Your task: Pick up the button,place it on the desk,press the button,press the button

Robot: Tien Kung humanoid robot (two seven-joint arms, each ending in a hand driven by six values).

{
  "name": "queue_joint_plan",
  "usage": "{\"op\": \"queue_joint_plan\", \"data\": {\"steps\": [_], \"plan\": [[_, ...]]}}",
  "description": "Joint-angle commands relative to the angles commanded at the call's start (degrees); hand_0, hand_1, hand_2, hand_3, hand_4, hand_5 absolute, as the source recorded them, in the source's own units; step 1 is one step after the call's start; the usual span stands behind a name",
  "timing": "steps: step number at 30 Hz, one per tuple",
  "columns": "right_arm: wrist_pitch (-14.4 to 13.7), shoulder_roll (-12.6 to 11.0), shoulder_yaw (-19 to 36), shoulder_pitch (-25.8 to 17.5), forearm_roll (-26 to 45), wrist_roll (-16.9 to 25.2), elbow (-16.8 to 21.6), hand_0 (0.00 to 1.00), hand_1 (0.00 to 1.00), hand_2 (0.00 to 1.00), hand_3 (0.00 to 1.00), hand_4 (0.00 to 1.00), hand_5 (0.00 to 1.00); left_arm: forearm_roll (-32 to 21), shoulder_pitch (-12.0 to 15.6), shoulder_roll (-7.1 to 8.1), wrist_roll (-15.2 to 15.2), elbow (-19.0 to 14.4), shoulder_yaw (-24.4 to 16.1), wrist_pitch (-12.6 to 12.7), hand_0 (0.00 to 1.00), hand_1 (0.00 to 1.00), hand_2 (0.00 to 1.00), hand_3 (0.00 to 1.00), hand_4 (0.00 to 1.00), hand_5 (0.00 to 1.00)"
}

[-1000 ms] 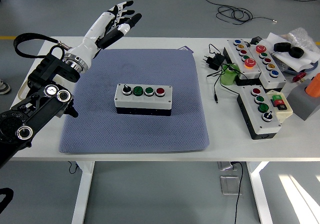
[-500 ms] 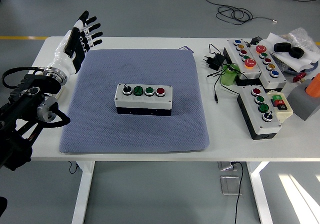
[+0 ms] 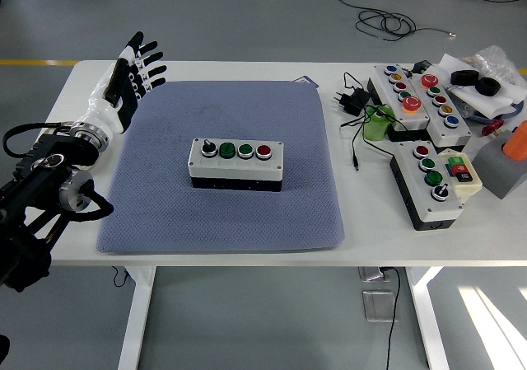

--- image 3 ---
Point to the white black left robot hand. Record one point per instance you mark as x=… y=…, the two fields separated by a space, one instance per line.
x=109 y=106

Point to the four-button grey control box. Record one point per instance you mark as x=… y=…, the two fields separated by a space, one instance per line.
x=442 y=211
x=234 y=168

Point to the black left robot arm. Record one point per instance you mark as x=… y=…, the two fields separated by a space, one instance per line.
x=24 y=188

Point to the five-button box glowing stop button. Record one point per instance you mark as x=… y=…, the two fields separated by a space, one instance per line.
x=416 y=118

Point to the five-button box red mushroom button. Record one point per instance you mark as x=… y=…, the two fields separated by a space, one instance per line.
x=458 y=134

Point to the blue-grey textured mat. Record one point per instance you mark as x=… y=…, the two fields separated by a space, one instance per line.
x=255 y=221

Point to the purple card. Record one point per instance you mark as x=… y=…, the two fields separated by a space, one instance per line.
x=311 y=81

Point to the white table leg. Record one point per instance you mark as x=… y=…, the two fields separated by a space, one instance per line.
x=136 y=324
x=428 y=324

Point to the black power adapter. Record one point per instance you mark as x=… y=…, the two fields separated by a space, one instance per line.
x=356 y=100

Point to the green plastic cylinder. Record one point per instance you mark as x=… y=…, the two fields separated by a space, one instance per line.
x=374 y=131

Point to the metal floor socket plate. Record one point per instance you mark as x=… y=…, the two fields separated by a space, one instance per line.
x=379 y=306
x=370 y=273

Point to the small black device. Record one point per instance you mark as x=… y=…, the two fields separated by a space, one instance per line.
x=422 y=66

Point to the red knob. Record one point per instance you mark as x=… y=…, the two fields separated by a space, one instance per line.
x=492 y=128

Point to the clear plastic bag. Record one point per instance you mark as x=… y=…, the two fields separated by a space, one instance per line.
x=496 y=59

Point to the grey block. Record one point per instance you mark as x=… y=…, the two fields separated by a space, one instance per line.
x=498 y=172

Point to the blue round plate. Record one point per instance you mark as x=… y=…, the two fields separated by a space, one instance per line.
x=516 y=111

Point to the orange cylinder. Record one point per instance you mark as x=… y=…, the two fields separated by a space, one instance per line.
x=516 y=145

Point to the cream switch box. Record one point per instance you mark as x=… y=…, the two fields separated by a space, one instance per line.
x=470 y=186

